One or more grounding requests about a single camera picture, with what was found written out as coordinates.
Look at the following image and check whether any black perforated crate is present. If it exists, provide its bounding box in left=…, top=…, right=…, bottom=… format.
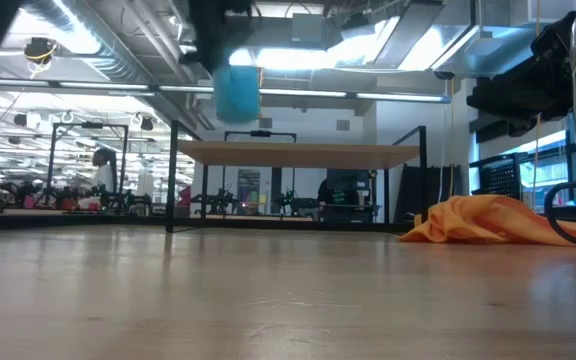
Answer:
left=470, top=152, right=530, bottom=199

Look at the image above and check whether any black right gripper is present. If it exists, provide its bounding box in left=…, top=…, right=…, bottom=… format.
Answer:
left=187, top=0, right=255, bottom=75

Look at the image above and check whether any black aluminium table frame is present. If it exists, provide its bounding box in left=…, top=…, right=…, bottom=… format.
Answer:
left=0, top=209, right=414, bottom=234

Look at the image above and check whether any black background rig frame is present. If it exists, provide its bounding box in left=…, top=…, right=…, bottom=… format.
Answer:
left=45, top=121, right=130, bottom=209
left=222, top=129, right=298, bottom=204

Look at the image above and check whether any light blue mug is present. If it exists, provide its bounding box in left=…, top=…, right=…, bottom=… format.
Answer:
left=212, top=64, right=263, bottom=124

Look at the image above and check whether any orange cloth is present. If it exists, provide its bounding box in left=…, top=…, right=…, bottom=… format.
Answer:
left=398, top=194, right=576, bottom=248

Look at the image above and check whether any person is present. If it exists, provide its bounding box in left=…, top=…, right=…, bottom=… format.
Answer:
left=90, top=147, right=118, bottom=195
left=316, top=175, right=369, bottom=222

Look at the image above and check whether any ceiling cable reel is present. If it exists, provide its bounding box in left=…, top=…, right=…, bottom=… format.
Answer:
left=23, top=36, right=59, bottom=66

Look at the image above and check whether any wooden shelf with black frame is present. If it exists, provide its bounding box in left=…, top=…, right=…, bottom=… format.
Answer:
left=165, top=119, right=430, bottom=235

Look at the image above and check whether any LED light bar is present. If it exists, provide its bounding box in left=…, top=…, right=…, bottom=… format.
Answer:
left=0, top=78, right=453, bottom=105

